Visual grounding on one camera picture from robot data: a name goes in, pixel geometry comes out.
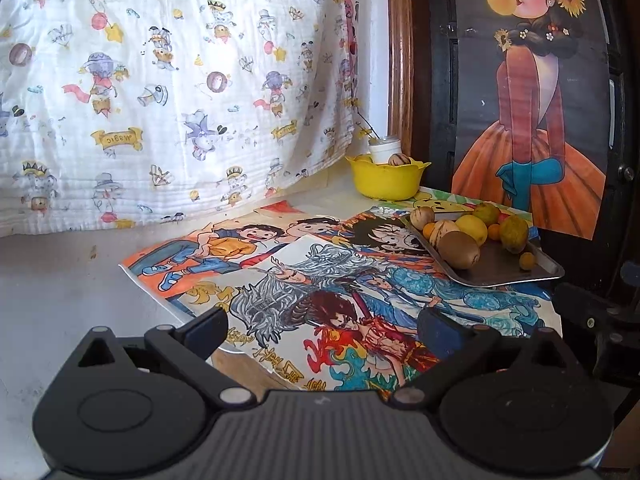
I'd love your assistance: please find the white cup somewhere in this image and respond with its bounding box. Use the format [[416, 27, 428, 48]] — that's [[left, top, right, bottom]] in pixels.
[[368, 136, 402, 165]]

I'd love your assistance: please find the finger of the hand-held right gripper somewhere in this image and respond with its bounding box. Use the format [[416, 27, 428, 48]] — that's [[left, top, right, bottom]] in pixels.
[[554, 282, 626, 331]]

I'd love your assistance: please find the oval green-brown fruit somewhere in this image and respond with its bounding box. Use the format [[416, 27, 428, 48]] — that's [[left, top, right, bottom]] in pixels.
[[499, 215, 530, 254]]

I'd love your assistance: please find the white printed blanket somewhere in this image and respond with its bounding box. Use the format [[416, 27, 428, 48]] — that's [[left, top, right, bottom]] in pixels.
[[0, 0, 361, 238]]

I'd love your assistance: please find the brown kiwi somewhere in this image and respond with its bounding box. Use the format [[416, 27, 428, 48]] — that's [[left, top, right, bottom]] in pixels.
[[436, 231, 482, 270]]

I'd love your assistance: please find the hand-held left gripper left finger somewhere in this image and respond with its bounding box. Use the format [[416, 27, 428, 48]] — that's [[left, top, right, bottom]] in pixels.
[[62, 306, 258, 410]]

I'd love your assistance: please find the yellow scalloped bowl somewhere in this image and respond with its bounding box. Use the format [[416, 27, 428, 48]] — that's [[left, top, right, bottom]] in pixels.
[[346, 154, 432, 201]]

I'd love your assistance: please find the yellow lemon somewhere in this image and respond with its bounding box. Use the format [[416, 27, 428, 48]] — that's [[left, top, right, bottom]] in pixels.
[[454, 214, 489, 247]]

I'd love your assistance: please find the cream striped pepino melon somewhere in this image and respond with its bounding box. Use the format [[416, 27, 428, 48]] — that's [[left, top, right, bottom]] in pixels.
[[430, 220, 462, 251]]

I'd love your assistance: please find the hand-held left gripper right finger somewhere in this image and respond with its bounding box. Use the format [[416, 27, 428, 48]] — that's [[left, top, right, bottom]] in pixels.
[[390, 306, 596, 408]]

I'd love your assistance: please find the black door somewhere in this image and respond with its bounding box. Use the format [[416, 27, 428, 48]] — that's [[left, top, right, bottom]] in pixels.
[[410, 0, 640, 261]]

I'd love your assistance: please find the tan pepino melon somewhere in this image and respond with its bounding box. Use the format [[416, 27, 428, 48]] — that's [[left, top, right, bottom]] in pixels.
[[410, 206, 436, 231]]

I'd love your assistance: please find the green pear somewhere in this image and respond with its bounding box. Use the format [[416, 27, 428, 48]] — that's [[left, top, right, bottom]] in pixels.
[[472, 202, 501, 227]]

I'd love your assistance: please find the metal tray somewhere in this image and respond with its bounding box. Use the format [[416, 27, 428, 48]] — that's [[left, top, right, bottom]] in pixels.
[[398, 207, 566, 288]]

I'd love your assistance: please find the yellow flower branch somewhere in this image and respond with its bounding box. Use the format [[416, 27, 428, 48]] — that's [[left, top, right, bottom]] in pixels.
[[350, 100, 386, 142]]

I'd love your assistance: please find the wooden door frame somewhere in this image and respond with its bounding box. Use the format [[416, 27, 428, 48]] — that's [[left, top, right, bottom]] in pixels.
[[386, 0, 416, 158]]

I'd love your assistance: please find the wall poster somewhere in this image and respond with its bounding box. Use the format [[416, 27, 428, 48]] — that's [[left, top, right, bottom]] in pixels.
[[450, 0, 613, 241]]

